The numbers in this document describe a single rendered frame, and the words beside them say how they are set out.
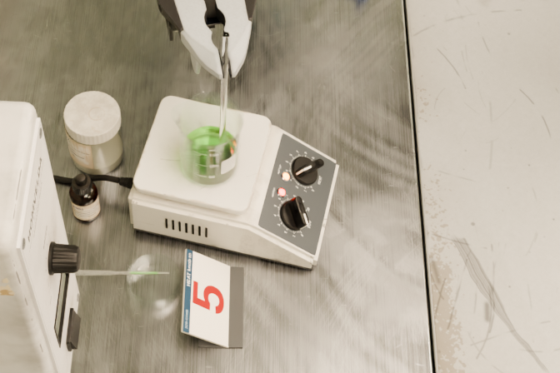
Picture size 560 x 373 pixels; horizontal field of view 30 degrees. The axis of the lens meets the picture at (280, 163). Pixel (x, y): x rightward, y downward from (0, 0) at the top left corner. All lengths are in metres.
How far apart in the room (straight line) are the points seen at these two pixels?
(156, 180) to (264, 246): 0.13
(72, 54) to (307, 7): 0.29
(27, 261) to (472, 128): 0.83
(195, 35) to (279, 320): 0.32
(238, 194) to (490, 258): 0.29
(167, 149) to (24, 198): 0.62
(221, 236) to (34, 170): 0.62
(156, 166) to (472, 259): 0.35
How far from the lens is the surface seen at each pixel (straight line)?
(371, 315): 1.09
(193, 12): 0.95
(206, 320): 1.05
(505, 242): 1.16
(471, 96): 1.26
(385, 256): 1.12
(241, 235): 1.06
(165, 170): 1.06
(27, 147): 0.47
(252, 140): 1.08
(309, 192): 1.10
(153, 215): 1.07
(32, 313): 0.50
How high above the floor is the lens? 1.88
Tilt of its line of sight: 57 degrees down
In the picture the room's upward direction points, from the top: 7 degrees clockwise
